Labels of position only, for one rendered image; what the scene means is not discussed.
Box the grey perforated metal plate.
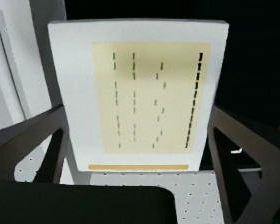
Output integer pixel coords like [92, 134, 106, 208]
[0, 10, 224, 224]

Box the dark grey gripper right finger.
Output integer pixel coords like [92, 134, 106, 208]
[207, 103, 280, 224]

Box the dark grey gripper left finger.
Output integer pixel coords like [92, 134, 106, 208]
[0, 103, 70, 184]

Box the grey boxy benchtop instrument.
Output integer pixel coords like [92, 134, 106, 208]
[0, 0, 280, 194]

